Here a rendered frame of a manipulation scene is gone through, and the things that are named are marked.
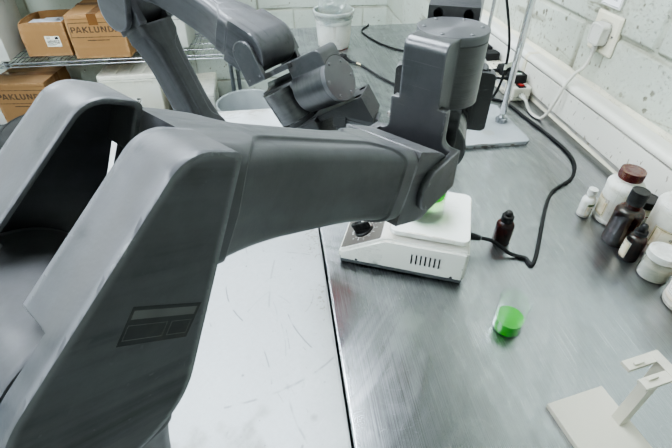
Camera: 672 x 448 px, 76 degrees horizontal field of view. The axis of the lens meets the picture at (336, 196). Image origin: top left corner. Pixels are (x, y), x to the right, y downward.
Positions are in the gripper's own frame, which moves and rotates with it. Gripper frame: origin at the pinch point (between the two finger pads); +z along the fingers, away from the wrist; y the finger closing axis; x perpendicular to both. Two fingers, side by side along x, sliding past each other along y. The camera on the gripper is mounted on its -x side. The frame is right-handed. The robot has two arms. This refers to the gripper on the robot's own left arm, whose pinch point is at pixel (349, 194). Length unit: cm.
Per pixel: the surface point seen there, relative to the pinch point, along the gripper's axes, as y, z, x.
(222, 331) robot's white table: -20.9, 3.4, 17.0
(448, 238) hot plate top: -2.4, 10.6, -12.0
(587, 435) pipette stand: -22.2, 26.8, -23.7
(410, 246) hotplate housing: -3.3, 9.8, -6.3
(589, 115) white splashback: 49, 26, -35
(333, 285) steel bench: -8.5, 10.0, 6.1
